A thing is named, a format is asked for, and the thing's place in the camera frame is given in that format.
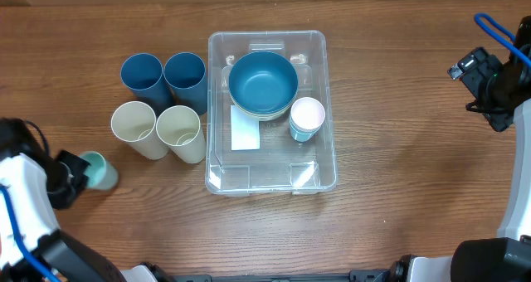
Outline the mint green small cup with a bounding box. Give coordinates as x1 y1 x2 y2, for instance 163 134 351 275
79 151 119 191

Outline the pink small cup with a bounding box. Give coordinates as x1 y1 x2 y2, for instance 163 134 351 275
290 97 326 132

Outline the cream bowl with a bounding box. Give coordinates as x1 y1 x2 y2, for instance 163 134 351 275
240 108 288 121
231 97 295 121

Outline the dark blue bowl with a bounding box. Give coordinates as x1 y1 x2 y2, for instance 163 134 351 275
228 51 299 114

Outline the light blue small cup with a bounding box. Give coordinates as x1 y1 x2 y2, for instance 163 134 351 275
290 122 320 143

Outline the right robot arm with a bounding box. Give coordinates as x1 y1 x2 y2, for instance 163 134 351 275
350 12 530 281

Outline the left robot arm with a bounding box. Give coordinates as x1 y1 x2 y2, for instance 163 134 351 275
1 118 172 282

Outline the cream tall cup left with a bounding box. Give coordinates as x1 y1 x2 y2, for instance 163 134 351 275
110 101 169 160

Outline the cream tall cup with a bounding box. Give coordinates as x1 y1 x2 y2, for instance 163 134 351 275
110 101 169 160
156 105 207 163

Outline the cream tall cup right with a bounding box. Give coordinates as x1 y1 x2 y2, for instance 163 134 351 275
156 105 207 163

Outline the dark blue tall cup left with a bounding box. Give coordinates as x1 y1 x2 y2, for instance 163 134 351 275
120 53 175 115

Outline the dark blue tall cup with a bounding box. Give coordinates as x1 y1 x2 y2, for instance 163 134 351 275
163 52 207 115
120 53 175 115

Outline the dark blue tall cup right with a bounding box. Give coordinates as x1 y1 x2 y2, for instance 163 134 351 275
163 52 207 115

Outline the white label in bin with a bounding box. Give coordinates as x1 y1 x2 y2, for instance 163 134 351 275
231 105 260 151

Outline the clear plastic storage bin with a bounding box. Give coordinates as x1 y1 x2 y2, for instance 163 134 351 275
206 30 338 196

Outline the left blue cable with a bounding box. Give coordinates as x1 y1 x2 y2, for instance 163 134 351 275
0 184 61 282

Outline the blue cable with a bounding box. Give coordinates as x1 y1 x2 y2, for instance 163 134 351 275
0 184 61 282
474 12 531 69

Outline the right blue cable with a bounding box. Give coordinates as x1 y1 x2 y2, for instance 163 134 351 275
474 12 531 69

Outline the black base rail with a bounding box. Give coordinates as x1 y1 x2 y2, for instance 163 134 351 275
173 270 389 282

